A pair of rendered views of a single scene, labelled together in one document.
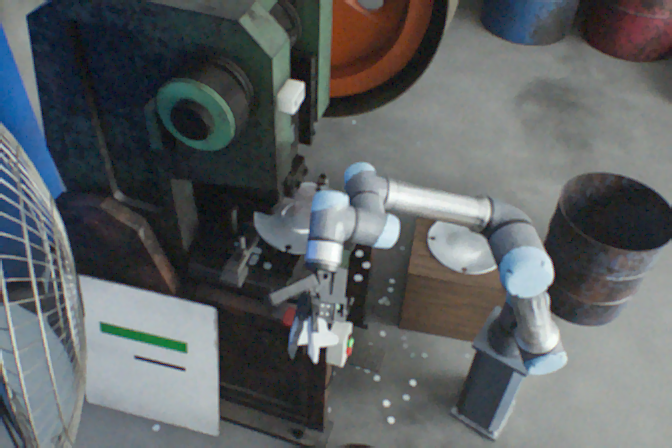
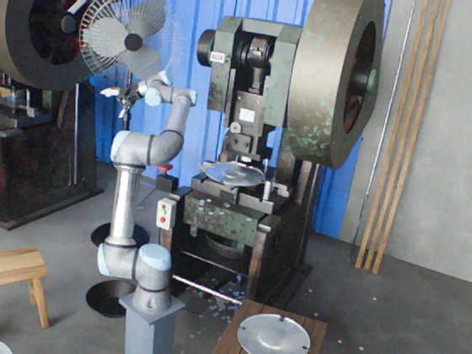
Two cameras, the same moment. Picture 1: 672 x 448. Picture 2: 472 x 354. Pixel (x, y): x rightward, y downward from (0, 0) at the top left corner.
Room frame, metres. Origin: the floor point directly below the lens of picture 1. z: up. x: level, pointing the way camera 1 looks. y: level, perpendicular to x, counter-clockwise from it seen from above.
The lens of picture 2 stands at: (1.62, -1.99, 1.56)
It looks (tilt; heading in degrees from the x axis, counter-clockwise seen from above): 21 degrees down; 97
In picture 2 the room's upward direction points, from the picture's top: 8 degrees clockwise
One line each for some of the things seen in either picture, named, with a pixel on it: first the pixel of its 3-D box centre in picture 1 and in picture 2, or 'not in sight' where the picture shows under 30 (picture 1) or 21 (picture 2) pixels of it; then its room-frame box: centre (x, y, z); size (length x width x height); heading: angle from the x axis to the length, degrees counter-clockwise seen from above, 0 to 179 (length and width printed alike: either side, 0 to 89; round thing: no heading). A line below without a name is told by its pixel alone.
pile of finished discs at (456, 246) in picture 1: (466, 243); (274, 337); (1.67, -0.49, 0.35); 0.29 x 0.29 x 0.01
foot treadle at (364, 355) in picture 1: (305, 340); (217, 286); (1.35, 0.09, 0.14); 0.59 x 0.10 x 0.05; 74
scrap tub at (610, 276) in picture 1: (596, 252); not in sight; (1.77, -1.04, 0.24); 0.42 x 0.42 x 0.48
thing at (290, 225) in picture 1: (303, 216); (234, 173); (1.35, 0.10, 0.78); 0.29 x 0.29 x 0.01
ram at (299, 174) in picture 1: (274, 142); (249, 119); (1.37, 0.18, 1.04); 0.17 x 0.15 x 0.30; 74
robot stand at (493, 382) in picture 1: (496, 376); (149, 345); (1.19, -0.57, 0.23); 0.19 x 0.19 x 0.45; 58
